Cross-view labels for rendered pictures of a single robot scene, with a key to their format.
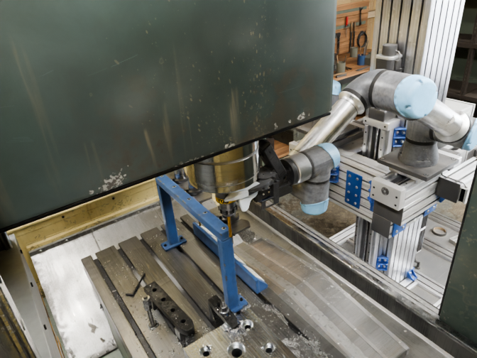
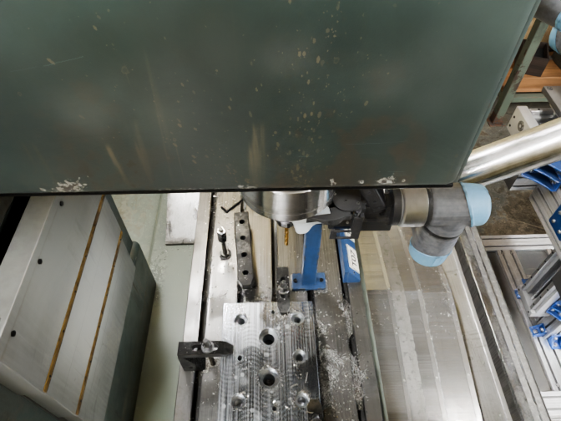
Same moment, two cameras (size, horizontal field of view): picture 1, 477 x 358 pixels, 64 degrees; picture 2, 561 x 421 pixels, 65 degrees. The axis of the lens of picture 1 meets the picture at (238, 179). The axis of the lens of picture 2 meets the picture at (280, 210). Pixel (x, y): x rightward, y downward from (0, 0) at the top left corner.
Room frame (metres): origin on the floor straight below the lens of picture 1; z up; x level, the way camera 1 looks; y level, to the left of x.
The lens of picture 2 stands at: (0.33, -0.21, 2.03)
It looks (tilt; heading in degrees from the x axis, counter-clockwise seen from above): 51 degrees down; 31
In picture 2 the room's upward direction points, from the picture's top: straight up
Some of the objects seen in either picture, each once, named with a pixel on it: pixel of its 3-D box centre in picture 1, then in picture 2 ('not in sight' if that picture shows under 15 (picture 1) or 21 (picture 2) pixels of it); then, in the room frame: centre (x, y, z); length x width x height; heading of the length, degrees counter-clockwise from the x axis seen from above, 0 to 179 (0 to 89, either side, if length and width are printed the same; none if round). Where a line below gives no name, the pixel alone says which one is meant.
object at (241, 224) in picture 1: (238, 226); not in sight; (0.95, 0.01, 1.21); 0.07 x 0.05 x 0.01; 123
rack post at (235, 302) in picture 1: (228, 274); (310, 254); (0.93, 0.06, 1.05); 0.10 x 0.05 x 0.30; 123
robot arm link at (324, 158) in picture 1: (316, 161); (452, 205); (0.90, -0.21, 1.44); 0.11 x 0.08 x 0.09; 123
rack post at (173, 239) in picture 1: (168, 214); not in sight; (1.30, 0.29, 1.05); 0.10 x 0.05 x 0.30; 123
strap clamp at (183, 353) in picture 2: not in sight; (206, 352); (0.59, 0.16, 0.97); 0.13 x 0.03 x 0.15; 123
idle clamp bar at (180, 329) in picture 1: (170, 311); (244, 251); (0.90, 0.26, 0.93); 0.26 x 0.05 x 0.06; 38
